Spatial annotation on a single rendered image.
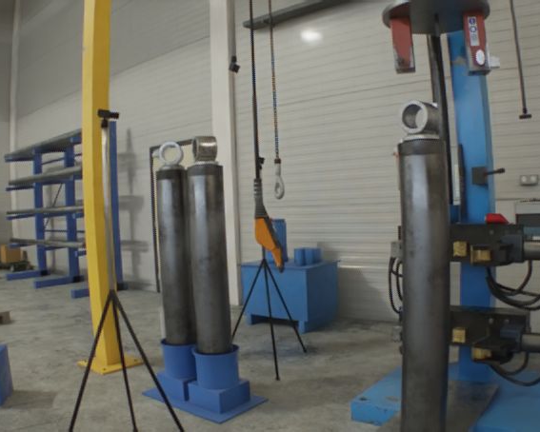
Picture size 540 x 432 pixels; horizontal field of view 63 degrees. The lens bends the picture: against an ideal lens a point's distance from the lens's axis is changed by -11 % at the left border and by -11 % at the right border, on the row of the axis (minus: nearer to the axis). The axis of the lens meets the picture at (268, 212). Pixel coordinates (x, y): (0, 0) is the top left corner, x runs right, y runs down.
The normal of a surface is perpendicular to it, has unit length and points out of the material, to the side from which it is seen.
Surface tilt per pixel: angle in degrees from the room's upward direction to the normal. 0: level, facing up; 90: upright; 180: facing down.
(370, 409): 90
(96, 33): 90
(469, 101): 90
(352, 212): 90
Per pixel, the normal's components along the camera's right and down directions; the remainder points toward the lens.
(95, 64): 0.77, -0.02
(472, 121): -0.63, 0.04
